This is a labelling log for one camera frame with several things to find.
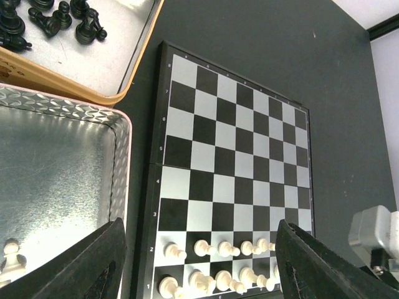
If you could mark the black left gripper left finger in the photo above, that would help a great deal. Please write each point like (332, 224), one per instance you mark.
(91, 268)

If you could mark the pink metal tin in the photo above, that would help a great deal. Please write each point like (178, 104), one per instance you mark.
(65, 168)

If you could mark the gold metal tin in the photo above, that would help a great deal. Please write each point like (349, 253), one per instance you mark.
(101, 72)

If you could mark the pile of black chess pieces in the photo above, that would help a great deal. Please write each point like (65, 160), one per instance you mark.
(13, 26)

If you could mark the black and grey chessboard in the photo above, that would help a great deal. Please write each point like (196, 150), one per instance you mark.
(229, 160)

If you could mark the white chess piece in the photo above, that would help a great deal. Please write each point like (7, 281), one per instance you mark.
(202, 283)
(264, 245)
(202, 248)
(247, 248)
(169, 288)
(14, 264)
(172, 251)
(226, 249)
(224, 282)
(248, 278)

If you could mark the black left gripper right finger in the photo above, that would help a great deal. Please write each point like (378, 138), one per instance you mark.
(309, 269)

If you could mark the white chess piece in tin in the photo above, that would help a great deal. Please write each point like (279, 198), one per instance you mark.
(14, 264)

